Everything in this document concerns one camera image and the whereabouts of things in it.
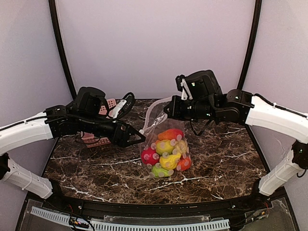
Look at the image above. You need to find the red toy food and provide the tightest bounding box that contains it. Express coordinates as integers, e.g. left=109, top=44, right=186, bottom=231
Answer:
left=141, top=148, right=160, bottom=166

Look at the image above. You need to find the clear zip top bag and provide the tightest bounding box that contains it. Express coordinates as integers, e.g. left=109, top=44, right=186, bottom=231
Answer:
left=139, top=97, right=192, bottom=178

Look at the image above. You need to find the light green toy lettuce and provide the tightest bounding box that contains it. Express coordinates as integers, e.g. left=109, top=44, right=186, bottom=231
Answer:
left=150, top=166, right=169, bottom=178

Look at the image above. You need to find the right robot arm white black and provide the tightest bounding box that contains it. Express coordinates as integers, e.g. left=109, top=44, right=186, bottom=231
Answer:
left=164, top=70, right=308, bottom=196

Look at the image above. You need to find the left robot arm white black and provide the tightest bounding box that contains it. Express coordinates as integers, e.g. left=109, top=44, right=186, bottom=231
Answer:
left=0, top=87, right=145, bottom=199

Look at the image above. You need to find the pale yellow toy food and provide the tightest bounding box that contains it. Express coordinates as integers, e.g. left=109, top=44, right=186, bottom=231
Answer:
left=175, top=140, right=189, bottom=154

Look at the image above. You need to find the pink plastic basket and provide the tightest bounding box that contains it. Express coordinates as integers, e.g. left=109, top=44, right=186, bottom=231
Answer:
left=81, top=99, right=116, bottom=148

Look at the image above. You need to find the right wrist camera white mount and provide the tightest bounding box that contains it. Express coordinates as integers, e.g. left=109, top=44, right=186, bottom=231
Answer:
left=175, top=75, right=193, bottom=100

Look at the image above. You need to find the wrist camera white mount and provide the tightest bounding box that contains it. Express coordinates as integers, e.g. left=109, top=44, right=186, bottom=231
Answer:
left=108, top=92, right=136, bottom=119
left=175, top=75, right=193, bottom=100

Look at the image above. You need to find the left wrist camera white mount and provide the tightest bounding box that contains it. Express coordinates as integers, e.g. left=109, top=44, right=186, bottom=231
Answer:
left=108, top=92, right=136, bottom=119

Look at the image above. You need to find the white slotted cable duct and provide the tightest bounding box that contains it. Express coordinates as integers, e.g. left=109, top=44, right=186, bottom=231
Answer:
left=30, top=206, right=231, bottom=231

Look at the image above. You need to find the black front rail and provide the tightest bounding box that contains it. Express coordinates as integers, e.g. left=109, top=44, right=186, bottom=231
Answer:
left=44, top=196, right=272, bottom=219

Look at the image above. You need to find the right black frame post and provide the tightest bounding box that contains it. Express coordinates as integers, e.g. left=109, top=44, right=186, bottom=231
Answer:
left=237, top=0, right=262, bottom=90

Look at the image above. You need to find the black frame post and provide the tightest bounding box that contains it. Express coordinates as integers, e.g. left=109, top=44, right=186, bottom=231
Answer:
left=48, top=0, right=77, bottom=99
left=237, top=0, right=262, bottom=90

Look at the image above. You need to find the left black frame post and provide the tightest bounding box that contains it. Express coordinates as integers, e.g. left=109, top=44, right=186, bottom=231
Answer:
left=48, top=0, right=77, bottom=99

